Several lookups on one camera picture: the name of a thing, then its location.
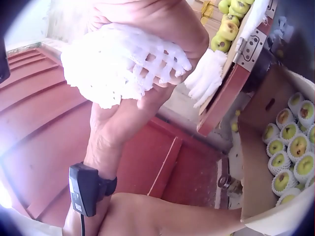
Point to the person's legs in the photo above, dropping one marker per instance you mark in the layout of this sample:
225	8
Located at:
160	216

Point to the large cardboard box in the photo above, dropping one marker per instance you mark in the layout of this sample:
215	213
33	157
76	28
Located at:
256	137

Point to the person's left fingers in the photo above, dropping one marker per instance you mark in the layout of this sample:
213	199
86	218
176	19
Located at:
155	97

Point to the round metal bolt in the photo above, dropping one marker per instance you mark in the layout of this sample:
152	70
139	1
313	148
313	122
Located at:
224	182

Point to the person's right hand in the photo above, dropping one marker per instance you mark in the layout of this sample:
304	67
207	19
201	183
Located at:
157	17

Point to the white foam fruit net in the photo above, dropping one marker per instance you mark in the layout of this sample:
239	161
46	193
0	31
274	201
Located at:
110	64

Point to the bundle of white foam nets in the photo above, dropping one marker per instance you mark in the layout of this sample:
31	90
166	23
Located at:
206	76

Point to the red metal gate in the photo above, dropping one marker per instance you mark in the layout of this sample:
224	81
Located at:
49	110

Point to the pile of bare green pears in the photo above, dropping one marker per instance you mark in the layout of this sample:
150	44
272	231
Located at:
228	27

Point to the layer of net-wrapped pears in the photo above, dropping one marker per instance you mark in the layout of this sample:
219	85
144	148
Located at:
292	150

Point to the person's left hand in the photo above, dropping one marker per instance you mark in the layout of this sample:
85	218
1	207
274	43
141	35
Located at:
108	137

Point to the black wrist band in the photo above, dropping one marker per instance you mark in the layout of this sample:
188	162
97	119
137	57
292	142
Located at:
86	186

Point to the red sorting table, metal hinge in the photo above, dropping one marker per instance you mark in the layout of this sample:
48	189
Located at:
221	98

